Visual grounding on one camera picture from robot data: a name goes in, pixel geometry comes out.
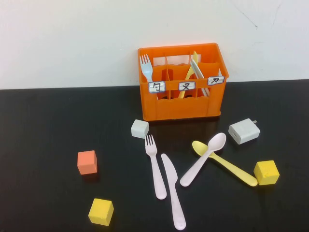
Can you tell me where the pink plastic fork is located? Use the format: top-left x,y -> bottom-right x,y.
144,134 -> 168,200

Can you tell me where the pink plastic spoon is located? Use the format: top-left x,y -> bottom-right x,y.
180,132 -> 227,187

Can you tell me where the pink plastic knife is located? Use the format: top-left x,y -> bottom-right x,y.
160,153 -> 187,231

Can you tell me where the yellow plastic spoon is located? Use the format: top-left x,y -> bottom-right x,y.
192,140 -> 258,187

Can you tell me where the orange plastic cutlery holder crate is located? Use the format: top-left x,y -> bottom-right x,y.
137,43 -> 229,121

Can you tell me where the grey-white cube block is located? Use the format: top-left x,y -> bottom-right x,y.
130,119 -> 150,139

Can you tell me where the paper label with spoon character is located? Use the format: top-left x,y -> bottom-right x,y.
147,81 -> 166,93

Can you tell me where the paper label with fork character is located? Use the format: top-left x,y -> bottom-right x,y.
178,81 -> 196,91

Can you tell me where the light blue plastic fork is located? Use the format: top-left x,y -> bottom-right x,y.
139,54 -> 154,83

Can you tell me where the yellow plastic fork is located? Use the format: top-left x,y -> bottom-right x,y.
178,50 -> 199,99

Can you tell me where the grey-white plastic knife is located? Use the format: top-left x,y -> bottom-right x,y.
190,59 -> 211,97

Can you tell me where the paper label with knife character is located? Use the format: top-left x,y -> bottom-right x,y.
207,76 -> 225,86

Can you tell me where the orange cube block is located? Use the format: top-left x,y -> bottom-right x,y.
77,150 -> 98,175

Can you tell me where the yellow cube block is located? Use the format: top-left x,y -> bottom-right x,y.
88,198 -> 114,227
253,159 -> 280,186

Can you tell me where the white USB wall charger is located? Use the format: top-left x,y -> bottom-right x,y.
228,118 -> 261,145

